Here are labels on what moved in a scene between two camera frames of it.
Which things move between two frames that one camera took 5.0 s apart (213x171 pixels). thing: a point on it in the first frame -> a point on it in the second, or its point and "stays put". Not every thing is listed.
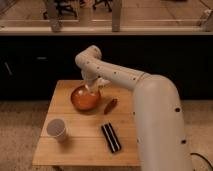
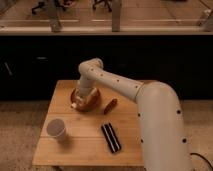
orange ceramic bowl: (85, 100) stays put
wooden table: (88, 128) stays put
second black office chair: (106, 3) stays put
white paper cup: (56, 128) stays put
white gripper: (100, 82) -> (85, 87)
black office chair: (63, 7) -> (51, 7)
